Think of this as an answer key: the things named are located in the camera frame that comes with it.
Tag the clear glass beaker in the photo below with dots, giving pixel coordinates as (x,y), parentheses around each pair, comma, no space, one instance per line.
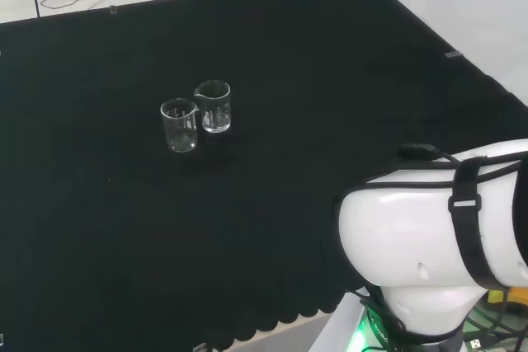
(179,129)
(214,109)

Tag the black bench cloth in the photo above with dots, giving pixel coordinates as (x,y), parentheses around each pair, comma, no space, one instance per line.
(288,162)

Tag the silver usb plug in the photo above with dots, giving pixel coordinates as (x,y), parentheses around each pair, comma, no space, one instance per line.
(475,344)

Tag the yellow stop button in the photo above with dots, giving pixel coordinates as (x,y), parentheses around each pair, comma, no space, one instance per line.
(511,298)

